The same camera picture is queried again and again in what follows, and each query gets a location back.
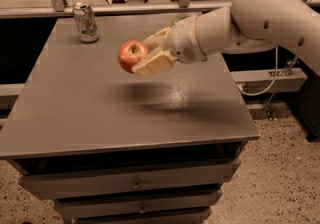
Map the middle grey drawer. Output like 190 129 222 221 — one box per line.
54 189 222 219

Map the grey drawer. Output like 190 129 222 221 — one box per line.
54 189 222 219
20 158 240 199
77 207 211 224

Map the white cable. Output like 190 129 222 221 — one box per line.
237 46 281 97

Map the top grey drawer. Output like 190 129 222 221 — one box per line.
20 158 240 199

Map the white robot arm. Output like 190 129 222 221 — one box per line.
132 0 320 76

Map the green chip bag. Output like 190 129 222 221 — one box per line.
170 16 188 28

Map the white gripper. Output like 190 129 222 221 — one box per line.
132 15 207 77

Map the red apple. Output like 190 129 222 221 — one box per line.
118 40 150 73

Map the bottom grey drawer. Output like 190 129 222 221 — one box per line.
77 207 211 224

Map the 7up soda can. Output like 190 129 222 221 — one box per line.
73 2 99 43

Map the grey drawer cabinet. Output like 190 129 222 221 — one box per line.
0 12 261 224

